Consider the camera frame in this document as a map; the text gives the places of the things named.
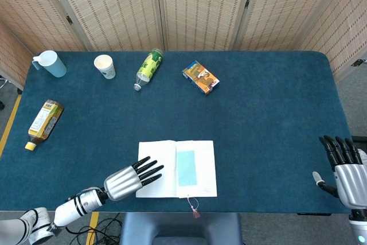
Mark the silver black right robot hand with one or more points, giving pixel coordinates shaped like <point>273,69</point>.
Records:
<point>351,184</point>

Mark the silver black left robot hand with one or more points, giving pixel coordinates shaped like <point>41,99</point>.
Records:
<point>123,183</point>

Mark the light blue bookmark with tassel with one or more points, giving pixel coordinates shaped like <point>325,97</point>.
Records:
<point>186,170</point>

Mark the white lined notebook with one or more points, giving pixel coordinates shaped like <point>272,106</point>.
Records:
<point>205,153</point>

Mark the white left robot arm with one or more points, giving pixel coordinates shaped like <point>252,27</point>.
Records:
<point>71,207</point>

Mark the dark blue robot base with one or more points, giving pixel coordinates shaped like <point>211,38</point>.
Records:
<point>180,227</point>

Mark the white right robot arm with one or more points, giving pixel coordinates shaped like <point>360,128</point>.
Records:
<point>358,227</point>

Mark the white shoe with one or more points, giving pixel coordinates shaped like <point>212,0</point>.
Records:
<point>363,154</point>

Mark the black flat object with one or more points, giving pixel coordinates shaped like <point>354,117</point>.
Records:
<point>359,139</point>

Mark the yellow floor tape strip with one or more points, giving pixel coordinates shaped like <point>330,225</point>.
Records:
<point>92,227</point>
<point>10,123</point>

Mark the tea bottle with yellow label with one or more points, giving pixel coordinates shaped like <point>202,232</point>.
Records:
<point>46,118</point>

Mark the dark blue table cloth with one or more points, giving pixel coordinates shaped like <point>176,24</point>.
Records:
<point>258,127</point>

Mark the white paper cup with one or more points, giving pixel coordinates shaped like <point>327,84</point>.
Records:
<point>106,70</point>

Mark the clear bottle with green label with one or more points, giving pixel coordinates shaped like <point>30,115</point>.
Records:
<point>149,67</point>

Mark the orange and blue snack box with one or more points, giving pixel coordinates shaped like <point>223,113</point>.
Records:
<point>202,78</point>

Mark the light blue plastic cup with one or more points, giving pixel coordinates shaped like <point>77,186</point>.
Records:
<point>54,65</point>

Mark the woven bamboo folding screen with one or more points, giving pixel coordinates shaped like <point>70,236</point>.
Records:
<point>200,9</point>

